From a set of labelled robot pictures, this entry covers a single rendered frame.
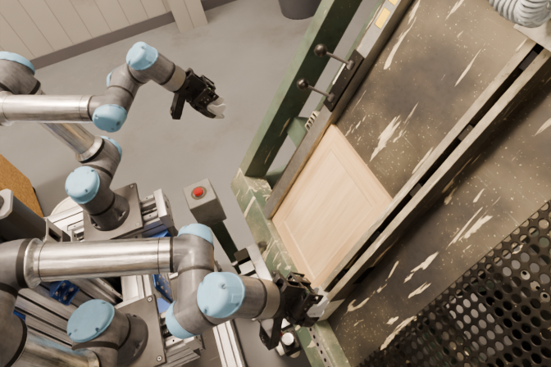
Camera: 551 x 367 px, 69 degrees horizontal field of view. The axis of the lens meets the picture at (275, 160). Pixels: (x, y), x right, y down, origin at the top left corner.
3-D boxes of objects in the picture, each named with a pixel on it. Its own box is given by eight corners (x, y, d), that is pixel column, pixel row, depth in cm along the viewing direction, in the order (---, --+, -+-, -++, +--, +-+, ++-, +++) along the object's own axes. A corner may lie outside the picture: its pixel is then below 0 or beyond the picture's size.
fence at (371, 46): (270, 209, 164) (261, 210, 161) (407, -18, 111) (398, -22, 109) (275, 219, 160) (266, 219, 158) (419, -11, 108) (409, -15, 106)
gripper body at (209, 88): (220, 98, 122) (192, 78, 114) (201, 115, 125) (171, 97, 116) (216, 83, 127) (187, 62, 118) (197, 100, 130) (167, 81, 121)
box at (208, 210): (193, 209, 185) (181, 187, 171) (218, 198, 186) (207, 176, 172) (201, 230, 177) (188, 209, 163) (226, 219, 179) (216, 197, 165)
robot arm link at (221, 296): (189, 280, 74) (221, 262, 70) (232, 286, 81) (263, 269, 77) (193, 324, 69) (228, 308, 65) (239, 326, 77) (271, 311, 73)
